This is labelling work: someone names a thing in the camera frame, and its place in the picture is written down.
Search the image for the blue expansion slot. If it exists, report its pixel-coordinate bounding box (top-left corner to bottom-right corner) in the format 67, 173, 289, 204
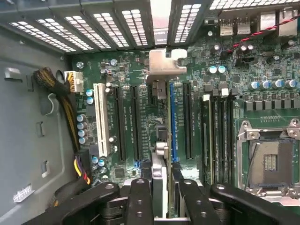
169, 81, 180, 164

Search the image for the green motherboard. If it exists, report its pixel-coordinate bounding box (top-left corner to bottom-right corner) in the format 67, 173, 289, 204
67, 42, 300, 204

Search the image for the black sleeved power cable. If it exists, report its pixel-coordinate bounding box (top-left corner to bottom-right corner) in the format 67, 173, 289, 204
32, 67, 80, 153

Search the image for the short black expansion slot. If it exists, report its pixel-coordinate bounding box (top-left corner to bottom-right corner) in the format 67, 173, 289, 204
147, 84, 158, 106

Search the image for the black RAM slot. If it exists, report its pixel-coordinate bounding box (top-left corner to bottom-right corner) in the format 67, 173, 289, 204
212, 93, 220, 185
227, 90, 236, 186
219, 88, 229, 185

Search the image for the white expansion slot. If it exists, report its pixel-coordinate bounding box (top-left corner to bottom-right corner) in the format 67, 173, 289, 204
93, 82, 110, 158

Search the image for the black power connector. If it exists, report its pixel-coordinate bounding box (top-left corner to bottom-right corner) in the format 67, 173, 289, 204
74, 150, 91, 186

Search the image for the steel socket cover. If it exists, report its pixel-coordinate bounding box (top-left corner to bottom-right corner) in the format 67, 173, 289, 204
243, 185, 300, 207

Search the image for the braided black cable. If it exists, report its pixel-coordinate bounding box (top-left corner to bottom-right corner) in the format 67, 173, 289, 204
45, 179, 94, 209

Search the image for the black perforated slot cover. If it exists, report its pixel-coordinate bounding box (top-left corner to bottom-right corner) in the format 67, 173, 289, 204
170, 0, 207, 45
4, 14, 78, 54
114, 0, 150, 47
63, 9, 112, 50
91, 7, 129, 49
35, 11, 94, 52

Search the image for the white power connector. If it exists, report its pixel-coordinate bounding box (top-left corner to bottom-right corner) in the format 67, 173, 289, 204
63, 70, 84, 95

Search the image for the black silver PC case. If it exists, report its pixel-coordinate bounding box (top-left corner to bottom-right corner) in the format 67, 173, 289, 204
0, 0, 300, 225

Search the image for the red black twisted wire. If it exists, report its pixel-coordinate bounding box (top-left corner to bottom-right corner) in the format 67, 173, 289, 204
226, 15, 300, 53

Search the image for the silver power supply unit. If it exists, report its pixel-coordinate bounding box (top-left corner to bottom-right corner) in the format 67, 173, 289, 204
0, 56, 79, 221

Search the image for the CPU socket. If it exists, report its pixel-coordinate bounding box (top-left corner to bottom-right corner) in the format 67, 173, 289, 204
236, 119, 300, 203

